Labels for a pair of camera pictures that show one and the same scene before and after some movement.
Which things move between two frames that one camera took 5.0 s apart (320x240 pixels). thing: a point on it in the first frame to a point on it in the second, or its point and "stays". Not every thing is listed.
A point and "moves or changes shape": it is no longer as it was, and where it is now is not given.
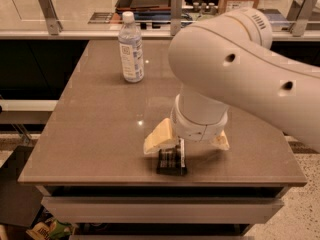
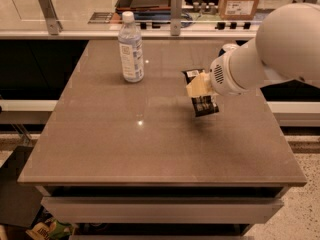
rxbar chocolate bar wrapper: [172, 161] moves or changes shape
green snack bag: [51, 229] stays
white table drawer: [98, 210] stays
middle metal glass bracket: [176, 12] stays
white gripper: [196, 129] to [220, 75]
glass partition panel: [160, 7] stays
